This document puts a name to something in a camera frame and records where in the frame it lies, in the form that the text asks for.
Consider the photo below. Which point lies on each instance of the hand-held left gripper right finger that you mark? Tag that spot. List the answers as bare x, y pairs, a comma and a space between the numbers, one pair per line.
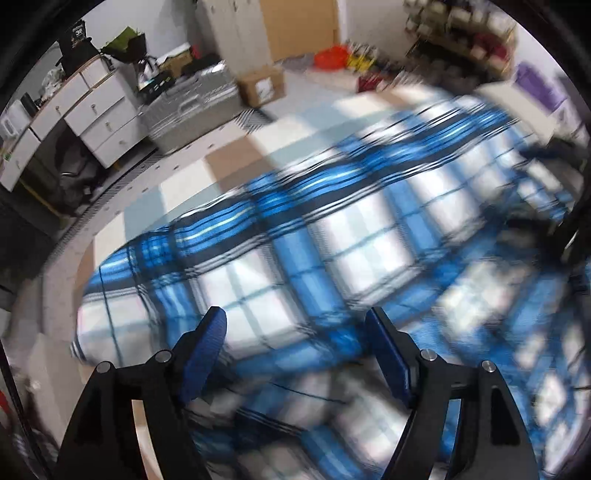
390, 360

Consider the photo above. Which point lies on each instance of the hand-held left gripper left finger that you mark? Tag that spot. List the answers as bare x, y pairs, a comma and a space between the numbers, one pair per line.
203, 355

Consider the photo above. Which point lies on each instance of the blue white plaid shirt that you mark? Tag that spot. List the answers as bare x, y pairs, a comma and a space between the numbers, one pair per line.
323, 240

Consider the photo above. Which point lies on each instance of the grey ottoman bench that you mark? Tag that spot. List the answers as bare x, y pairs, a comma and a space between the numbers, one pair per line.
521, 110

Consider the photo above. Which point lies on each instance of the purple bag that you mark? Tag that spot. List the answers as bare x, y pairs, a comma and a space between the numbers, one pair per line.
540, 87

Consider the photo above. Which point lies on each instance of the checkered beige blue tablecloth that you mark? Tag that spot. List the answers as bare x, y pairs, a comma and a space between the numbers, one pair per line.
231, 157

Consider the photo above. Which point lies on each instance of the black office chair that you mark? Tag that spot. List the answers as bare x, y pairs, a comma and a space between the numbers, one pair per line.
74, 166

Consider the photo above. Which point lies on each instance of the cluttered storage shelf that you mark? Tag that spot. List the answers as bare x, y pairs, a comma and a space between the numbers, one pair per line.
461, 27

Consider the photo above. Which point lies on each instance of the silver suitcase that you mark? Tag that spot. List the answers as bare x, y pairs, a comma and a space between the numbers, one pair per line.
194, 110

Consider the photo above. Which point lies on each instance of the white desk with drawers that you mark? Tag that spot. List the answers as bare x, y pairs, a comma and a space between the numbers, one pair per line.
92, 115

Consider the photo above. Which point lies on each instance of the small cardboard box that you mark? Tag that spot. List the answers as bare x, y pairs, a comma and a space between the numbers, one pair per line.
263, 86

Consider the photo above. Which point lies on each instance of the yellow bag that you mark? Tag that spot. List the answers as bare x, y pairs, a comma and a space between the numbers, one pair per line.
360, 59

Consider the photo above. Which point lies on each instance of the glass coffee pot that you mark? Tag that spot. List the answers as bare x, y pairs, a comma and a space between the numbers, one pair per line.
147, 69

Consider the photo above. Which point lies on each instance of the brown cardboard box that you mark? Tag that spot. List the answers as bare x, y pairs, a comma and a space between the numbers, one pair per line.
178, 59

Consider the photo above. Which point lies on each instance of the orange red bag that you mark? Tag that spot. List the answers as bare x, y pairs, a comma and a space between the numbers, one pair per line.
332, 56

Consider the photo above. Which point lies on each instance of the white kettle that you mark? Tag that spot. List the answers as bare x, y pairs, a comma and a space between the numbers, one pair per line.
10, 122

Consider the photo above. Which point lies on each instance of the black bottle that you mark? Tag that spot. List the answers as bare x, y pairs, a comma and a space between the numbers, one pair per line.
28, 104

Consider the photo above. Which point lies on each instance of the black bag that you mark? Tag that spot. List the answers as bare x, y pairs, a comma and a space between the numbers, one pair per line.
78, 57

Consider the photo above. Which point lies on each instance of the wooden door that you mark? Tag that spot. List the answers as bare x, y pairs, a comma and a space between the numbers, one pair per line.
300, 27

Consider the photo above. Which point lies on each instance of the black printed box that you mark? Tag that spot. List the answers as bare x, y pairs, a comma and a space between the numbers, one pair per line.
75, 33

